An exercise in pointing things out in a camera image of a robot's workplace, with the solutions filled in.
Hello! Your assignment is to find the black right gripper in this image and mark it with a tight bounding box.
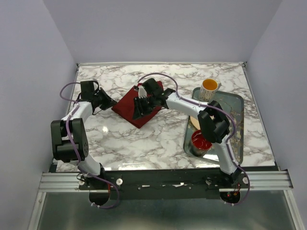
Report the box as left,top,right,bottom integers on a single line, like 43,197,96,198
131,95,156,121

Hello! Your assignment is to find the dark red cloth napkin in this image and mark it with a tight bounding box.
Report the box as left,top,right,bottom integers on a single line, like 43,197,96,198
111,80,165,129

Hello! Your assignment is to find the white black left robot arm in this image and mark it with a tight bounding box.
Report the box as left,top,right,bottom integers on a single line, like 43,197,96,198
50,80,117,189

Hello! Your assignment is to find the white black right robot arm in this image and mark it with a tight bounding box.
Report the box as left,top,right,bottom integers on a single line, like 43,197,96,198
132,86,242,188

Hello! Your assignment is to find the beige bird pattern plate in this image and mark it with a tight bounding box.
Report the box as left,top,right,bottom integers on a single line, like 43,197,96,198
190,116,201,130

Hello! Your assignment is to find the red and black cup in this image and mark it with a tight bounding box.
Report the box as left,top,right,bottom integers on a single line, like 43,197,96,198
189,130,212,157

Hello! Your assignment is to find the white floral mug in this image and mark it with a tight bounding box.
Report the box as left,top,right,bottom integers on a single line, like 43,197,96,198
199,79,222,102

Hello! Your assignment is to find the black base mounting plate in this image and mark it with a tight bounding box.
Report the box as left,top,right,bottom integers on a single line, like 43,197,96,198
79,168,248,200

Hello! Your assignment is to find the teal floral serving tray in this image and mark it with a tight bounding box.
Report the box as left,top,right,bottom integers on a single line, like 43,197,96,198
183,87,244,164

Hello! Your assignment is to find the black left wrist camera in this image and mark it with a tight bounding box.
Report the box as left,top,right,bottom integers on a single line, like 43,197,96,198
80,80,99,102

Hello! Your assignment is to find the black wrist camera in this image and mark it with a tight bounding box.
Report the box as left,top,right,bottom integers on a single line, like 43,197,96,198
133,78,164,98
80,80,99,102

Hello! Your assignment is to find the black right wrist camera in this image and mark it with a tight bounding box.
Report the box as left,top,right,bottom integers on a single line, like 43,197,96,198
133,78,164,98

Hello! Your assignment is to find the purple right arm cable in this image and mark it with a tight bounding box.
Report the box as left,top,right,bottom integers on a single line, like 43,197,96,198
136,72,251,207

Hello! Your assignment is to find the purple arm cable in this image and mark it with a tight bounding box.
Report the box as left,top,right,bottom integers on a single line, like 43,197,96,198
136,72,251,207
59,82,120,209

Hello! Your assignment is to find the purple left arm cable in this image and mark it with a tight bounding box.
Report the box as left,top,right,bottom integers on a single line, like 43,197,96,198
59,82,120,209

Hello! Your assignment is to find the aluminium frame rail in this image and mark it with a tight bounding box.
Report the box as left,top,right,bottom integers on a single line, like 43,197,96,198
38,171,293,192

